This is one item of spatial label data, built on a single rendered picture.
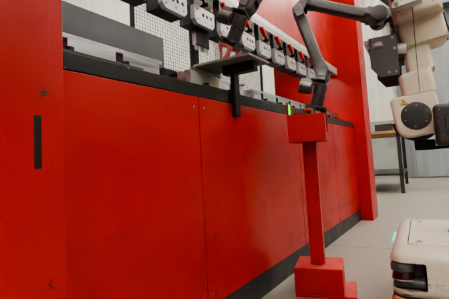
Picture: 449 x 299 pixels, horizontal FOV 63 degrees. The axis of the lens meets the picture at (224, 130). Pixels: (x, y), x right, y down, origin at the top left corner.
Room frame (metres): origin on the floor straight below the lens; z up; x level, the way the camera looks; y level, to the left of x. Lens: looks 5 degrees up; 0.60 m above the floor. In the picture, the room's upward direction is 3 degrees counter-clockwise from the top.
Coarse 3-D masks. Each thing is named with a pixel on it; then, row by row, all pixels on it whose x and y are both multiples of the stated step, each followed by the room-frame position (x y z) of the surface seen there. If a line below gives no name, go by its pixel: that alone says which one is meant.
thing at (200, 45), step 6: (192, 30) 1.54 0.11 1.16; (198, 30) 1.55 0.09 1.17; (192, 36) 1.54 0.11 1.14; (198, 36) 1.55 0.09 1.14; (204, 36) 1.59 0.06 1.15; (192, 42) 1.54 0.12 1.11; (198, 42) 1.55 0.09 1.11; (204, 42) 1.59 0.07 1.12; (198, 48) 1.56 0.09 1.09; (204, 48) 1.60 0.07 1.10
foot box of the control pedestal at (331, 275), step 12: (300, 264) 1.67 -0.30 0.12; (312, 264) 1.66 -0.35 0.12; (324, 264) 1.65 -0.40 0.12; (336, 264) 1.64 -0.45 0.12; (300, 276) 1.61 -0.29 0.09; (312, 276) 1.60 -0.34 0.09; (324, 276) 1.58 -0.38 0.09; (336, 276) 1.57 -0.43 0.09; (300, 288) 1.61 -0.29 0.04; (312, 288) 1.60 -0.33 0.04; (324, 288) 1.58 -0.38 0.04; (336, 288) 1.57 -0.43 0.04; (348, 288) 1.65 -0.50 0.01
